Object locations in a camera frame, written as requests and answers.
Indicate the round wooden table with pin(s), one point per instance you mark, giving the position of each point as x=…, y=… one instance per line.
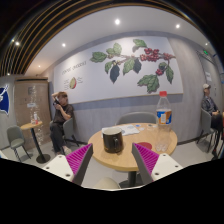
x=124, y=161

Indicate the dark green mug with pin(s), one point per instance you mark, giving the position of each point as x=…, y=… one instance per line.
x=113, y=140

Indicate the grey chair behind table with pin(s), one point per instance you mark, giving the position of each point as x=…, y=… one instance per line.
x=137, y=117

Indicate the blue wall poster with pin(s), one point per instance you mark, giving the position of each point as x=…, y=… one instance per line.
x=4, y=99

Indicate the grey chair under person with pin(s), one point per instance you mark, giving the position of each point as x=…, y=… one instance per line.
x=68, y=130

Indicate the beige chair in foreground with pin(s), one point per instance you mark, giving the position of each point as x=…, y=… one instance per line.
x=106, y=183

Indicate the small bottle on side table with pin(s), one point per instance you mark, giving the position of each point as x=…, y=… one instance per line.
x=35, y=118

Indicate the seated person with cap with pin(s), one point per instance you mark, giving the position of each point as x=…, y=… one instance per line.
x=209, y=105

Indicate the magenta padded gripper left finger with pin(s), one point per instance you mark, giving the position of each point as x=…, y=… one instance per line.
x=73, y=166

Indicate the white papers on table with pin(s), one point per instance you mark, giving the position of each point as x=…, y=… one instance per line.
x=128, y=129

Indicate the seated person in black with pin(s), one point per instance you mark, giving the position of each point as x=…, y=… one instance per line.
x=63, y=112

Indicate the grey chair at right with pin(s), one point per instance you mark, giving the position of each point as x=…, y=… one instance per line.
x=206, y=126

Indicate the small round side table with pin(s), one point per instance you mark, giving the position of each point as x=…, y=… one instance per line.
x=42, y=158

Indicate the red coaster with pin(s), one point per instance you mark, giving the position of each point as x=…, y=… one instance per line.
x=146, y=145

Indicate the clear plastic water bottle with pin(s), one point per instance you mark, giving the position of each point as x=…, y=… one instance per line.
x=164, y=120

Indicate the grey chair at left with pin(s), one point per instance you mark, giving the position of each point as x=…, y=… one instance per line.
x=16, y=139

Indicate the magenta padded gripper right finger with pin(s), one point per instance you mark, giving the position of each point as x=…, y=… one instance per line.
x=153, y=166

